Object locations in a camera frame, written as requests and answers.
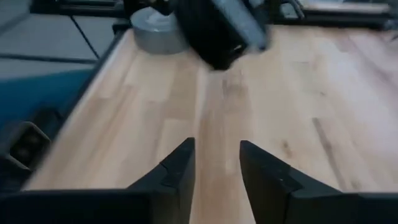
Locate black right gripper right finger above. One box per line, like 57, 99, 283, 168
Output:
239, 139, 398, 224

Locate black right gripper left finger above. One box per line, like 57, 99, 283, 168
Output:
0, 137, 197, 224

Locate person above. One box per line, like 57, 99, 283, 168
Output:
0, 68, 94, 131

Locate grey duct tape roll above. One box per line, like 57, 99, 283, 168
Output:
129, 6, 191, 55

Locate small black camera box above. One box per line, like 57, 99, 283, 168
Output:
0, 120, 52, 175

